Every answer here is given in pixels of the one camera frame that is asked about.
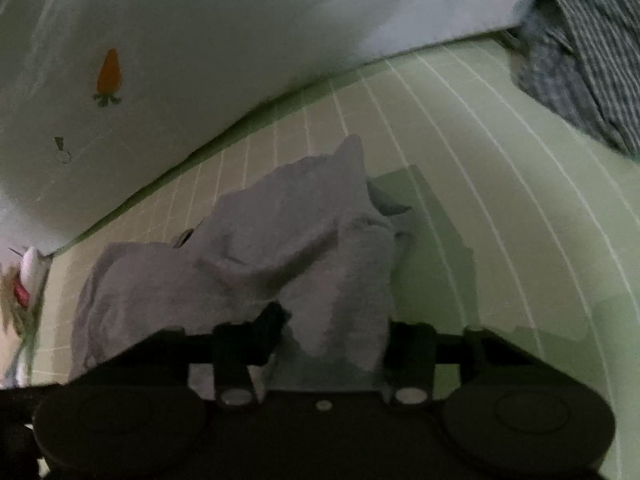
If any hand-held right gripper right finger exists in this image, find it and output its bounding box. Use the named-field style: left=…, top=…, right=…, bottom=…
left=385, top=322, right=546, bottom=407

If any pale grey printed shirt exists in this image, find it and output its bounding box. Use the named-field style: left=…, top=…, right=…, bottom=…
left=69, top=134, right=416, bottom=393

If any blue white striped shirt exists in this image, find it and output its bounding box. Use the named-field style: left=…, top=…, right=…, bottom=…
left=542, top=0, right=640, bottom=158

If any blue checkered cloth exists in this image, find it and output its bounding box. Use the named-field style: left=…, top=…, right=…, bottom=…
left=515, top=7, right=626, bottom=151

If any white red plush toy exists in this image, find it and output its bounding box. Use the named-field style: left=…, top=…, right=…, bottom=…
left=0, top=245, right=53, bottom=388

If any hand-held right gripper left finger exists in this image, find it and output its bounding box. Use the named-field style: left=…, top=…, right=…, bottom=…
left=100, top=301, right=293, bottom=407

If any pale blue carrot print bedsheet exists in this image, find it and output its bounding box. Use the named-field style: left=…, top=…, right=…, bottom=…
left=0, top=0, right=543, bottom=256

